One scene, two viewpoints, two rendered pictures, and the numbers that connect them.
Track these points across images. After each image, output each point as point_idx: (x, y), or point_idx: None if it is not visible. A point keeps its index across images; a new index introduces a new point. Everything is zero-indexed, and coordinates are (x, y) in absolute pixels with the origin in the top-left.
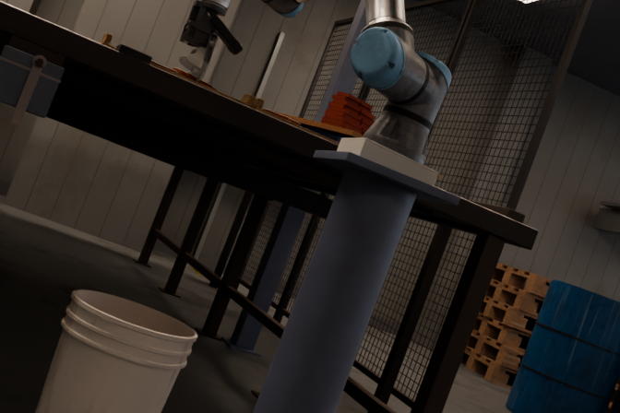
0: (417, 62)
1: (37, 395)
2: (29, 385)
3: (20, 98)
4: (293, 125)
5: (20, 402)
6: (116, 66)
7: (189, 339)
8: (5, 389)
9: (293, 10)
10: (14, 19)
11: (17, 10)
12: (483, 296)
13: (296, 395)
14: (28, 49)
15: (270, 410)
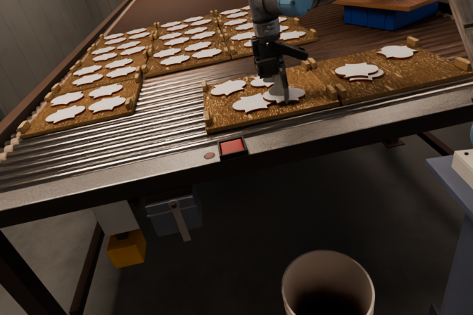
0: None
1: (284, 256)
2: (276, 245)
3: (179, 228)
4: (379, 95)
5: (279, 273)
6: (226, 170)
7: (372, 308)
8: (267, 262)
9: None
10: (137, 188)
11: (134, 182)
12: None
13: None
14: (161, 197)
15: None
